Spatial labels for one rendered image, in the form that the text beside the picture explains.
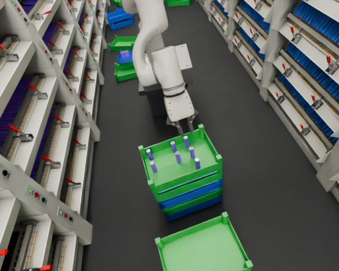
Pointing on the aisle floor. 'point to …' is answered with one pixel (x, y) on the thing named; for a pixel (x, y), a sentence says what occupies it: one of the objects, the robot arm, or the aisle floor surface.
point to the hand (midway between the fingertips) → (185, 128)
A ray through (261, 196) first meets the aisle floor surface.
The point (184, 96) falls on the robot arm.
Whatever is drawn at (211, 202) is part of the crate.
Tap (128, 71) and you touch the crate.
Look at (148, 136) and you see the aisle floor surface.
